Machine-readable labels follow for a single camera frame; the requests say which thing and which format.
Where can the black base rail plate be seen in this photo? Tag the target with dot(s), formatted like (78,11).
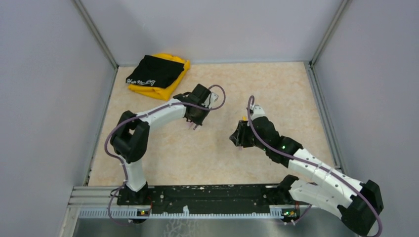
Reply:
(214,200)

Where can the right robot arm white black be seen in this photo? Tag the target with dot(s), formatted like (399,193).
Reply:
(357,204)

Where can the yellow folded cloth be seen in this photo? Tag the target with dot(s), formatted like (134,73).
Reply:
(162,93)

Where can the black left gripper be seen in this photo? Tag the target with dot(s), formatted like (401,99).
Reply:
(198,121)

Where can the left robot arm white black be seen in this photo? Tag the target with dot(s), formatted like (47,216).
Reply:
(129,138)

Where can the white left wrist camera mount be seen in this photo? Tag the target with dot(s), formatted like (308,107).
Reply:
(212,99)

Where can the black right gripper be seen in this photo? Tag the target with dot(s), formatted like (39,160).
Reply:
(239,137)

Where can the black folded cloth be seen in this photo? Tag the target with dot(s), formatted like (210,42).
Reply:
(155,72)

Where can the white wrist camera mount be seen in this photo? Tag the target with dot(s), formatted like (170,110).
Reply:
(256,111)
(212,99)

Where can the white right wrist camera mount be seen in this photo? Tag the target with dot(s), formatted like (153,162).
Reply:
(256,111)

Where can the pink highlighter pen body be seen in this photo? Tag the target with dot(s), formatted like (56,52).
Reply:
(189,125)

